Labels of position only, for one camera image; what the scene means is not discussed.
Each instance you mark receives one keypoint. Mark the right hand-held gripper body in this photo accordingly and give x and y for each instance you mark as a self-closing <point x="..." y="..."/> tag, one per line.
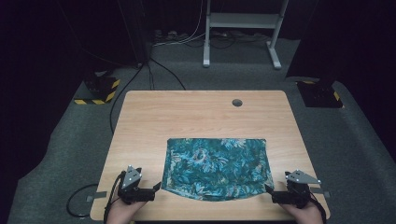
<point x="299" y="189"/>

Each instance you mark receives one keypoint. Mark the black yellow-striped stand base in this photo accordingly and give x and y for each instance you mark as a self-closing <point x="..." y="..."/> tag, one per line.
<point x="101" y="88"/>
<point x="319" y="95"/>

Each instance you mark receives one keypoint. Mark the grey tape strip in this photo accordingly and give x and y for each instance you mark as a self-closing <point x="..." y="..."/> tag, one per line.
<point x="97" y="195"/>
<point x="320" y="191"/>

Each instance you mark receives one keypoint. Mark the person's right hand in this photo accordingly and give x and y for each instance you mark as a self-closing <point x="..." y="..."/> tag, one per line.
<point x="306" y="214"/>

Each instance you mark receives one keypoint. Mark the teal floral short-sleeved shirt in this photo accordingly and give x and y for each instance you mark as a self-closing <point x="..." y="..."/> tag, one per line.
<point x="214" y="168"/>

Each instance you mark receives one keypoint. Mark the dark power strip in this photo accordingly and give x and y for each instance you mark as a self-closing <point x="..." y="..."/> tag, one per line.
<point x="168" y="34"/>

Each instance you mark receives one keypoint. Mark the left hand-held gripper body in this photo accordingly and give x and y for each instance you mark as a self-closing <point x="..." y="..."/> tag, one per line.
<point x="134" y="189"/>

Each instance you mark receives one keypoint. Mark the person's left hand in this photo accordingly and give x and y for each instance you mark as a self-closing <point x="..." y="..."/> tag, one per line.
<point x="124" y="213"/>

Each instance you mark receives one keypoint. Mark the black stand column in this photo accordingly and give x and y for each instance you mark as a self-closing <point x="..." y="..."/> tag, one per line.
<point x="137" y="31"/>

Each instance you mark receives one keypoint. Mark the white metal stand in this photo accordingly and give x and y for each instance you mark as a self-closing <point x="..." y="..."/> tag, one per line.
<point x="243" y="20"/>

